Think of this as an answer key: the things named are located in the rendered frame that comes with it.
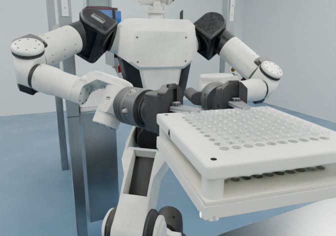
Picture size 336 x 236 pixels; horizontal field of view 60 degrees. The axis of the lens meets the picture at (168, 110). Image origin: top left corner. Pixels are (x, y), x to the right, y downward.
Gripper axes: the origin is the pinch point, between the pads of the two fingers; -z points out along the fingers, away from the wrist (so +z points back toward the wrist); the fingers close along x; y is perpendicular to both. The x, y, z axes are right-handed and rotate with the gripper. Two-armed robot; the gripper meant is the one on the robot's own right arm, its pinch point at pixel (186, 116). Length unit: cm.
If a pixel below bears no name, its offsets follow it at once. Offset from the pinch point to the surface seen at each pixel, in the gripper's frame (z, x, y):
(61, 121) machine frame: 204, 51, -77
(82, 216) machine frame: 103, 82, -34
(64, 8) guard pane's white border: 101, -31, -31
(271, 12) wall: 195, -72, -481
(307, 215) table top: -20.7, 18.0, -11.4
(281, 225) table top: -18.2, 18.1, -5.0
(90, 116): 107, 25, -46
